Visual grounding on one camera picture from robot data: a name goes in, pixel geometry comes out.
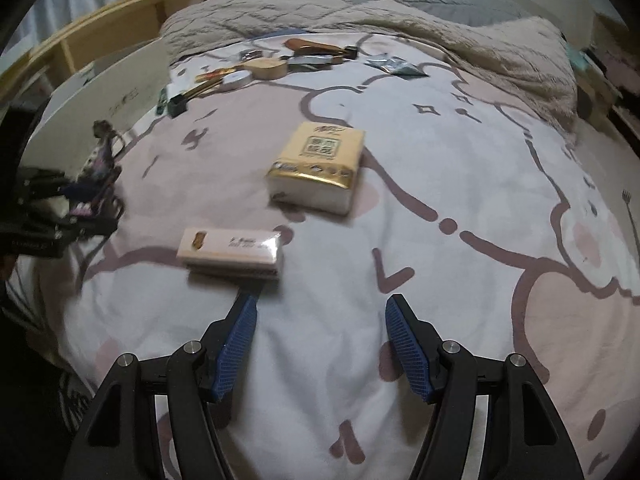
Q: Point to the brown leather case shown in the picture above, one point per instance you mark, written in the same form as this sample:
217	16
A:
310	46

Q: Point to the gold bar lighter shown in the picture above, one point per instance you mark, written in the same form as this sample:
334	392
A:
205	89

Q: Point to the pale pink box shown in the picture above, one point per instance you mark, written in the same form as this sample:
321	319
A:
225	247

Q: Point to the green plastic clip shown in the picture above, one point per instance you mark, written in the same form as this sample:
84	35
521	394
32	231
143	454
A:
162	100

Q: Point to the light wooden shelf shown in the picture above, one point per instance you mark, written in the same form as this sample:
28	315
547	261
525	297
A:
100	35

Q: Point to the grey foil packet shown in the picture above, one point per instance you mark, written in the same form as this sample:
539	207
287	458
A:
310	61

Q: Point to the brown packet in clear wrap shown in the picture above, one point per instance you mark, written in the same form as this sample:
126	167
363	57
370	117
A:
252	54

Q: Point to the yellow tissue pack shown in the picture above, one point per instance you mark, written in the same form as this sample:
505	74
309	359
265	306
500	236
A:
315	160

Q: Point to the gold red snack packet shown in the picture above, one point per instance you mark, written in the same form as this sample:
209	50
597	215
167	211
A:
215	74

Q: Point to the white shoe box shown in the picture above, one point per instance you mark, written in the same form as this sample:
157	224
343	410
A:
115	90

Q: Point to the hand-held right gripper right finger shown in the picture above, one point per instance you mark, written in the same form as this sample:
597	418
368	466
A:
407	350

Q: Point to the pink white printed bedsheet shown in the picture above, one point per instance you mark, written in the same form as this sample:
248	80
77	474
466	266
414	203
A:
450	260

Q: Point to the small black object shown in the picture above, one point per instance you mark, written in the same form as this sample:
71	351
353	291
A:
351	52

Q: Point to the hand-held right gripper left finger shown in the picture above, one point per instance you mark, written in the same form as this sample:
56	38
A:
235	350

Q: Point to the white round tape measure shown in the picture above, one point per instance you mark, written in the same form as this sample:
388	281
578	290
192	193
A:
235	80

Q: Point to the wooden paddle brush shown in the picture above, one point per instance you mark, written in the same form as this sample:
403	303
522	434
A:
270	67

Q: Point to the blue white foil packet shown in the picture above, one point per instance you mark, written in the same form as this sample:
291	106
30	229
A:
397	66

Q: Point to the beige fluffy blanket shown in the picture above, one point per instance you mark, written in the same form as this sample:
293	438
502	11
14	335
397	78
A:
300	5

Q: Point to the wooden bedside table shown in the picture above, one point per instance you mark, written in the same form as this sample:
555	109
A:
607	85

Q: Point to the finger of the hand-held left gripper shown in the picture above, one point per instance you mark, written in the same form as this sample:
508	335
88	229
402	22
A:
85	226
82	190

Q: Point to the floral patterned fabric accessory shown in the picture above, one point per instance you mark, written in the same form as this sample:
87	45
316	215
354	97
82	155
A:
101	152

